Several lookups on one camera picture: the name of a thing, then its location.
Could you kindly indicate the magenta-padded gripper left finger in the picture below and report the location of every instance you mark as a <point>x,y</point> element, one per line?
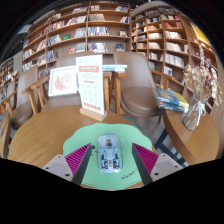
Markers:
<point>76,160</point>

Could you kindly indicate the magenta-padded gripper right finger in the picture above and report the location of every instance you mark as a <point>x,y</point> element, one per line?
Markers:
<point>147,160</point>

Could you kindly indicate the transparent computer mouse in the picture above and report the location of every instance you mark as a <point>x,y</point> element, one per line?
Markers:
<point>109,155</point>

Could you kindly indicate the green smiley mouse pad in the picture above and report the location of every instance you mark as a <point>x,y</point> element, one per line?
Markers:
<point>110,128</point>

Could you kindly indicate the round wooden side table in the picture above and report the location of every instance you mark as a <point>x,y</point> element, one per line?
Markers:
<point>4,140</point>
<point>196,143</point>

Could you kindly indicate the brown wooden armchair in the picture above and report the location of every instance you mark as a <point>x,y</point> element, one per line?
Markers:
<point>20,113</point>
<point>60,101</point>
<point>141,96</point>

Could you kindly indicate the blue-covered book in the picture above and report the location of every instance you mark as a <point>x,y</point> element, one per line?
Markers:
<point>168,98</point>

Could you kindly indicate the glass vase with dried flowers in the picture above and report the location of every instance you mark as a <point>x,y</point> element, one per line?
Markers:
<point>196,106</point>

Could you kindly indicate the white sign on wooden base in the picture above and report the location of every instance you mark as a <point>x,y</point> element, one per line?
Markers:
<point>90,83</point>

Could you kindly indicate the white framed flower picture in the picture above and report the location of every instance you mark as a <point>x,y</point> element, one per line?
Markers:
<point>62,81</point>

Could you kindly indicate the light blue book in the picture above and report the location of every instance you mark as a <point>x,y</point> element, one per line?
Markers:
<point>115,67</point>

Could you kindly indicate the distant small bookshelf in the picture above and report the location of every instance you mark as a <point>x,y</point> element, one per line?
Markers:
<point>6,71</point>

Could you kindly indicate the curved wooden bookshelf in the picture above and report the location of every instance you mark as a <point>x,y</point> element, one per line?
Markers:
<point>166,40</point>

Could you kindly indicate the large wooden bookshelf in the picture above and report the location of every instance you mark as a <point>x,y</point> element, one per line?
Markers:
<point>76,30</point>

